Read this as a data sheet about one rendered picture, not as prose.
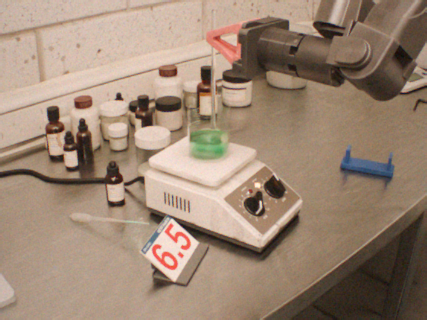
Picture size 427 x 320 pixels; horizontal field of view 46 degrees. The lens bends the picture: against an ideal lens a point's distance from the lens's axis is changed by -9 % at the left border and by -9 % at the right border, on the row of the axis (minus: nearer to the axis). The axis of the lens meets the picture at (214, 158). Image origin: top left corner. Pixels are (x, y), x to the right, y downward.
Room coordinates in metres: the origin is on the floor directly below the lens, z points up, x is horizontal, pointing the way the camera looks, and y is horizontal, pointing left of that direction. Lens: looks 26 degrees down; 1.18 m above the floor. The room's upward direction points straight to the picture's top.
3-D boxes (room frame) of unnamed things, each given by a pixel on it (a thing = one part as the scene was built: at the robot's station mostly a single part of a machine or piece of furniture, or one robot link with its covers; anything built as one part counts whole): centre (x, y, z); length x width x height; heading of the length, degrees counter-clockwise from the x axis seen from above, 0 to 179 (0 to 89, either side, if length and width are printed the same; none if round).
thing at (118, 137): (0.92, 0.18, 0.77); 0.04 x 0.04 x 0.04
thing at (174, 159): (0.71, 0.02, 0.83); 0.12 x 0.12 x 0.01; 57
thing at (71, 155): (0.84, 0.26, 0.79); 0.03 x 0.03 x 0.07
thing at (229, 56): (0.71, -0.03, 1.01); 0.09 x 0.07 x 0.07; 52
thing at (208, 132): (0.71, 0.01, 0.88); 0.07 x 0.06 x 0.08; 139
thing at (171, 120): (1.02, 0.09, 0.78); 0.05 x 0.05 x 0.06
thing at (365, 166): (0.83, -0.28, 0.77); 0.10 x 0.03 x 0.04; 67
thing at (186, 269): (0.57, 0.05, 0.77); 0.09 x 0.06 x 0.04; 162
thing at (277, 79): (1.30, -0.19, 0.82); 0.18 x 0.13 x 0.15; 4
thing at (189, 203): (0.69, -0.01, 0.79); 0.22 x 0.13 x 0.08; 57
